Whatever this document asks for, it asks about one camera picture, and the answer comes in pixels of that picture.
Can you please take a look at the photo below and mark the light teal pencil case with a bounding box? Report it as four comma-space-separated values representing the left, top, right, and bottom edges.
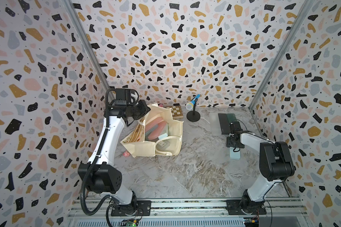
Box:
230, 147, 241, 160

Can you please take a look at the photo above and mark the black pencil case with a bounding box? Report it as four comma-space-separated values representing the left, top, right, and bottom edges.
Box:
218, 113, 230, 135

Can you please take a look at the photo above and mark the translucent white pencil case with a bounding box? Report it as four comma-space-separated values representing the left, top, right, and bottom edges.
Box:
209, 112, 222, 136

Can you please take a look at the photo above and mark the cream floral canvas tote bag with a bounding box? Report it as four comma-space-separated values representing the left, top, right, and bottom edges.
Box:
121, 104, 183, 158

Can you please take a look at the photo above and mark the grey barcoded pencil case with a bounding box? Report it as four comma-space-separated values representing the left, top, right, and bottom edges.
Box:
156, 140, 170, 151

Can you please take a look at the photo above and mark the dark green pencil case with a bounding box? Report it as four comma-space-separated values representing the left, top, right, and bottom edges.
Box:
226, 114, 238, 124

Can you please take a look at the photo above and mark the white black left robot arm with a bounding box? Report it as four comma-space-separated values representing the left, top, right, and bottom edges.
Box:
78, 89, 151, 216

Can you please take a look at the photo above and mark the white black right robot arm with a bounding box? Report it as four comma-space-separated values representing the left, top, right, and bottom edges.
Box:
226, 121, 295, 215

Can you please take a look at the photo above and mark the pink pencil case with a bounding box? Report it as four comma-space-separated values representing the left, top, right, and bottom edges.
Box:
146, 124, 169, 141
145, 117, 164, 136

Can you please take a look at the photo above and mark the wooden chess board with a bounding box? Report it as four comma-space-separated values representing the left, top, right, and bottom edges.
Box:
165, 104, 184, 119

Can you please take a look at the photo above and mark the black microphone stand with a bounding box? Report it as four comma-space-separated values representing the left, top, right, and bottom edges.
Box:
186, 103, 200, 122

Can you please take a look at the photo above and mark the small pink pig toy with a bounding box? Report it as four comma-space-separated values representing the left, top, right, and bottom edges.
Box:
123, 151, 131, 157

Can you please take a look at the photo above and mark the blue toy microphone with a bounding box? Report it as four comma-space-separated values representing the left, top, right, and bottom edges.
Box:
186, 95, 200, 111

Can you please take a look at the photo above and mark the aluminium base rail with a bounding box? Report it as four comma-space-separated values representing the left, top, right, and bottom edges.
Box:
64, 197, 313, 227

